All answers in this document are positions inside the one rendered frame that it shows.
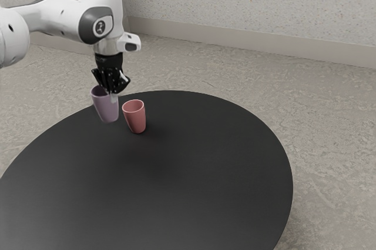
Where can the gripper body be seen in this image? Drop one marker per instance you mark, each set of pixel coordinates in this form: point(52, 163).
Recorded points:
point(109, 67)

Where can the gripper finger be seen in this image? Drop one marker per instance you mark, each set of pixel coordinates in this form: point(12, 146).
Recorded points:
point(112, 98)

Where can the lilac cup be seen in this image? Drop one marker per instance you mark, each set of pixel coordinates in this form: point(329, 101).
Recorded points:
point(106, 108)

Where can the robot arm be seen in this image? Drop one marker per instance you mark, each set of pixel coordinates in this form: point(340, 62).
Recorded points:
point(53, 16)

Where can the pink cup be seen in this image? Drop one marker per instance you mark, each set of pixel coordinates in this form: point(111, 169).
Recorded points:
point(134, 116)

